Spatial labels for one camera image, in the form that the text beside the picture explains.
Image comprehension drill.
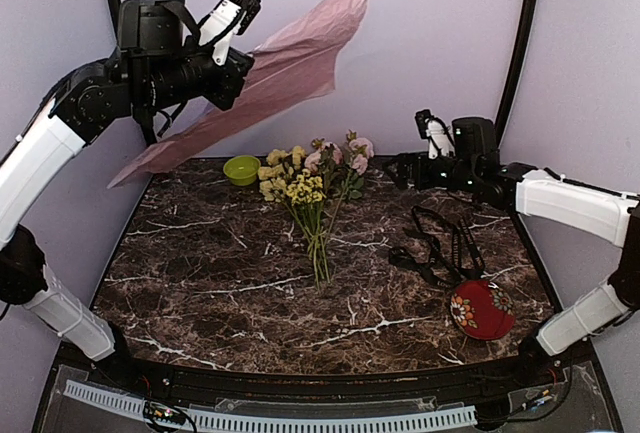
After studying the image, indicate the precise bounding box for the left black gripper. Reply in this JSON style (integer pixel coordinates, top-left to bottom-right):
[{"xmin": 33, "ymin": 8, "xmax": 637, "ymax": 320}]
[{"xmin": 137, "ymin": 31, "xmax": 252, "ymax": 112}]

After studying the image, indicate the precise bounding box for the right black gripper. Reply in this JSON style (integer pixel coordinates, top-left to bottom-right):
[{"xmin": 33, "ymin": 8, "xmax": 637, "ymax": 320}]
[{"xmin": 383, "ymin": 151, "xmax": 479, "ymax": 193}]

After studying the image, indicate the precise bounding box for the pink carnation stem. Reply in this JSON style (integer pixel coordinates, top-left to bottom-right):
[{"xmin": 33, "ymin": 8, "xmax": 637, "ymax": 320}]
[{"xmin": 340, "ymin": 130, "xmax": 375, "ymax": 207}]

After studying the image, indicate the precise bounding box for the pink purple wrapping paper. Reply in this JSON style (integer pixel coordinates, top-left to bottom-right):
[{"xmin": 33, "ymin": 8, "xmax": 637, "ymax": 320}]
[{"xmin": 108, "ymin": 0, "xmax": 368, "ymax": 188}]

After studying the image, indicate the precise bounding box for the small yellow flower bunch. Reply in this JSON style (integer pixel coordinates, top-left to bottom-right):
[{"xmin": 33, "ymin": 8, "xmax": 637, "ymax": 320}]
[{"xmin": 284, "ymin": 169, "xmax": 330, "ymax": 287}]

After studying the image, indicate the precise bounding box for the pink rose stem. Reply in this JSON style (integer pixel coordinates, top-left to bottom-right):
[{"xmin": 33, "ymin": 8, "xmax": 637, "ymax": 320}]
[{"xmin": 304, "ymin": 138, "xmax": 351, "ymax": 233}]

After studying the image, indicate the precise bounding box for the pale yellow flower stem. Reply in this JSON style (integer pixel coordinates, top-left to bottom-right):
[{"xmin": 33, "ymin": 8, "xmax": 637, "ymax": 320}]
[{"xmin": 258, "ymin": 146, "xmax": 307, "ymax": 202}]

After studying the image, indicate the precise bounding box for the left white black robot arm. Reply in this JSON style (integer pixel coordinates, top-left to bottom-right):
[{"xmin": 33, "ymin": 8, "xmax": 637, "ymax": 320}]
[{"xmin": 1, "ymin": 0, "xmax": 261, "ymax": 389}]

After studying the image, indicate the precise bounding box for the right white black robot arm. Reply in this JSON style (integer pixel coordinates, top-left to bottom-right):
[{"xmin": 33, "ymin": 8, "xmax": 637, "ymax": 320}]
[{"xmin": 383, "ymin": 152, "xmax": 639, "ymax": 387}]

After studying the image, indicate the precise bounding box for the green plastic bowl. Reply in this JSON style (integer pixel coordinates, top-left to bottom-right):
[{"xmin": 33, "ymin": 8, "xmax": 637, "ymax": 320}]
[{"xmin": 223, "ymin": 155, "xmax": 261, "ymax": 186}]

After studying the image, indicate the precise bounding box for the red floral pouch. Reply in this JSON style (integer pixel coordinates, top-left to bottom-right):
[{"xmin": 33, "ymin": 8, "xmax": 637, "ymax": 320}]
[{"xmin": 449, "ymin": 279, "xmax": 515, "ymax": 341}]

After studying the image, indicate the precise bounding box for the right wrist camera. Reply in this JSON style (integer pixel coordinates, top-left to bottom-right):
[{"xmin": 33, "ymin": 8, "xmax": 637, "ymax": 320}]
[{"xmin": 415, "ymin": 109, "xmax": 455, "ymax": 160}]

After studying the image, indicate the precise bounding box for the black lanyard strap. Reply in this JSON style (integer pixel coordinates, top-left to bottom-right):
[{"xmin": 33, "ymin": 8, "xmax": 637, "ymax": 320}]
[{"xmin": 388, "ymin": 205, "xmax": 485, "ymax": 288}]

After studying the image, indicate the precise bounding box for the right black frame post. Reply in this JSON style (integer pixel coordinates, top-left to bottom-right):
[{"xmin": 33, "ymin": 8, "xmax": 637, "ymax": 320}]
[{"xmin": 494, "ymin": 0, "xmax": 538, "ymax": 147}]

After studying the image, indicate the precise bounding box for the black front rail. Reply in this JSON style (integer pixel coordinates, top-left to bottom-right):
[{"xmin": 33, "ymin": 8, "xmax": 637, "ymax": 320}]
[{"xmin": 54, "ymin": 342, "xmax": 591, "ymax": 404}]

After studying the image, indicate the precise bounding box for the white slotted cable duct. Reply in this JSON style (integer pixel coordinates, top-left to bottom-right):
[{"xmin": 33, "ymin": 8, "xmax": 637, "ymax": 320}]
[{"xmin": 63, "ymin": 380, "xmax": 477, "ymax": 432}]

